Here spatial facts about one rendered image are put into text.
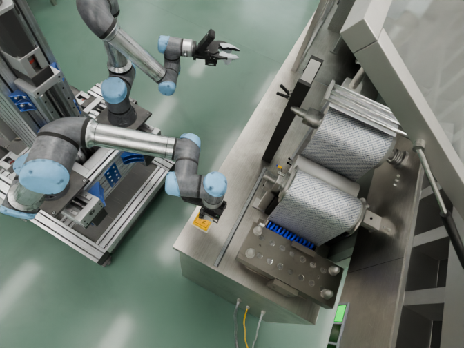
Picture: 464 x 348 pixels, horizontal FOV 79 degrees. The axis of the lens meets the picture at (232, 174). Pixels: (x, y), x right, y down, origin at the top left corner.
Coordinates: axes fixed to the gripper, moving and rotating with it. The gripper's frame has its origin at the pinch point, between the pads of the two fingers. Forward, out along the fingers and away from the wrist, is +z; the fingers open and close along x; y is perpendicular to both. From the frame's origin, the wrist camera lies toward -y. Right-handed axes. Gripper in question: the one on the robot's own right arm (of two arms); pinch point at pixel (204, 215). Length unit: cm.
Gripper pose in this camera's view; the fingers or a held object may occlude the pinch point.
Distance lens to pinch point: 119.6
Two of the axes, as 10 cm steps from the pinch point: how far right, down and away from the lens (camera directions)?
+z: -1.4, 4.5, 8.8
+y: 8.9, 4.5, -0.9
